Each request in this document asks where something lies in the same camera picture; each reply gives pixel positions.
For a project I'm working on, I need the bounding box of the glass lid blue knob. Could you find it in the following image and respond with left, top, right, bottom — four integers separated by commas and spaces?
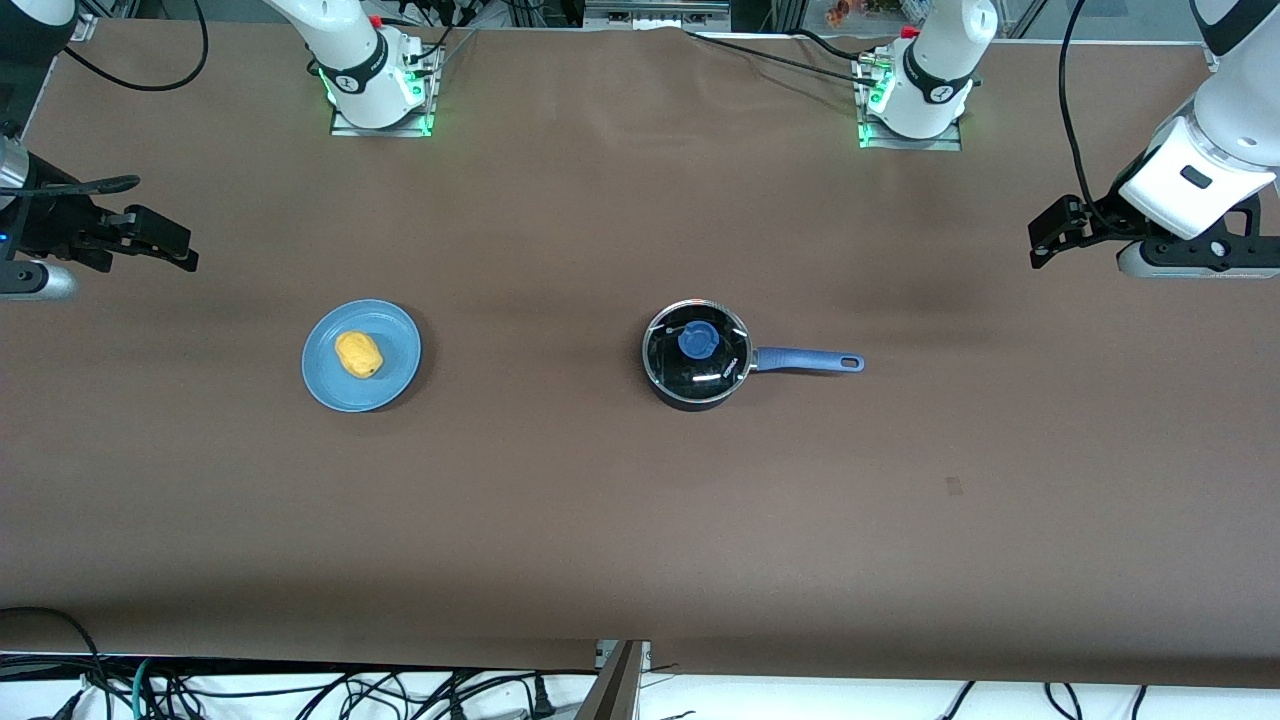
643, 299, 753, 389

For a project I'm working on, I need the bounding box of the black pot blue handle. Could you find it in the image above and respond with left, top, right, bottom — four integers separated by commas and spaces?
641, 298, 866, 413

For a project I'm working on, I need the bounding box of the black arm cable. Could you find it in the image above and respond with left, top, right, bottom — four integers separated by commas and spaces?
20, 0, 209, 197
1057, 0, 1106, 216

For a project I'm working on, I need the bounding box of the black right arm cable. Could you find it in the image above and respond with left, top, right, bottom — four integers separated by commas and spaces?
20, 0, 209, 197

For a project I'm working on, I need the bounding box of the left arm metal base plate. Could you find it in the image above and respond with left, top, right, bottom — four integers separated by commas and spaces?
857, 50, 964, 152

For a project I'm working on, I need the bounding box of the short black base cable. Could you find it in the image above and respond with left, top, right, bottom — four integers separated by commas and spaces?
788, 27, 881, 63

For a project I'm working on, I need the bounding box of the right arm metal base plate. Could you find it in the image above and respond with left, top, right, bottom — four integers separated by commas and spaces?
329, 45, 438, 139

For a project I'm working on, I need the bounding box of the black looped floor cable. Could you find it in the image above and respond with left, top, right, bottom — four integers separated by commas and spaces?
0, 606, 111, 720

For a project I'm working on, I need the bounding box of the brown table cover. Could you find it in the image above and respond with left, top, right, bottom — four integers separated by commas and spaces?
0, 18, 1280, 691

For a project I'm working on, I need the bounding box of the aluminium frame rail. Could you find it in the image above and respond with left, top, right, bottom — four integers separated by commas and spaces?
583, 0, 733, 31

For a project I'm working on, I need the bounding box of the blue round plate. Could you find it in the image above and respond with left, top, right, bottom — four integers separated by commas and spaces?
301, 299, 423, 414

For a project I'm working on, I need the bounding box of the long black base cable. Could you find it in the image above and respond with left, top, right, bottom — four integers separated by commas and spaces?
685, 30, 881, 86

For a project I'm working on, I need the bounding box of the yellow potato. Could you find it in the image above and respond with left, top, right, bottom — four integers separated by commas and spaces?
334, 331, 385, 380

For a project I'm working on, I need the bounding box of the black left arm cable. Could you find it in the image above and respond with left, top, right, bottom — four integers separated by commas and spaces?
1057, 0, 1106, 216

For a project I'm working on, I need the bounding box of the brown beam with metal bracket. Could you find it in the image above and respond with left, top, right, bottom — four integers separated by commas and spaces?
573, 640, 653, 720

